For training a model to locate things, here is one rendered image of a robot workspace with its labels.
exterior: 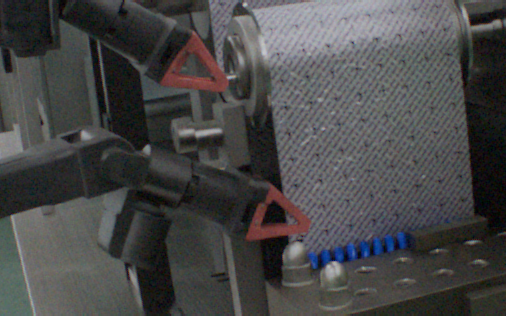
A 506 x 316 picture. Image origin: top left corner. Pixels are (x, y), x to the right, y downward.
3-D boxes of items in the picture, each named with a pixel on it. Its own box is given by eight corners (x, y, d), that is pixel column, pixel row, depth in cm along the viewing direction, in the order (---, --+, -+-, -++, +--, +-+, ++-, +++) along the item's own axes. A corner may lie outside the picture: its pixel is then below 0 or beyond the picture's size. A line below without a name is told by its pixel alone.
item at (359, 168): (292, 270, 124) (271, 109, 120) (473, 227, 129) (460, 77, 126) (293, 271, 124) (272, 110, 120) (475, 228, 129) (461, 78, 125)
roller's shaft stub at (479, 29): (441, 51, 133) (437, 17, 132) (489, 44, 135) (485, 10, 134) (456, 54, 129) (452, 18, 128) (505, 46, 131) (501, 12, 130)
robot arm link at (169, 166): (144, 144, 114) (135, 138, 120) (123, 206, 114) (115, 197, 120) (205, 165, 116) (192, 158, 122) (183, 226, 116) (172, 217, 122)
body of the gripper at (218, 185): (244, 242, 116) (180, 222, 114) (221, 221, 126) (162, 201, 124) (266, 185, 116) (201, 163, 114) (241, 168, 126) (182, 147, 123)
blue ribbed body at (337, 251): (302, 279, 124) (299, 250, 123) (468, 239, 129) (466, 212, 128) (312, 287, 120) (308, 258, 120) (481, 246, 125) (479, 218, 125)
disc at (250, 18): (240, 120, 133) (224, 0, 130) (244, 119, 133) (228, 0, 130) (274, 138, 119) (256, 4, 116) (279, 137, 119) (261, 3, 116)
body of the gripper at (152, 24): (157, 83, 115) (100, 49, 112) (141, 68, 125) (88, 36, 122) (190, 31, 115) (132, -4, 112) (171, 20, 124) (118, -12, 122)
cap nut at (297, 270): (277, 280, 118) (272, 241, 117) (309, 273, 119) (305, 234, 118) (287, 289, 114) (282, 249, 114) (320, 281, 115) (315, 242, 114)
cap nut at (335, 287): (313, 302, 109) (309, 261, 108) (347, 294, 110) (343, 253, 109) (325, 313, 106) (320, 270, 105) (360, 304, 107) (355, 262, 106)
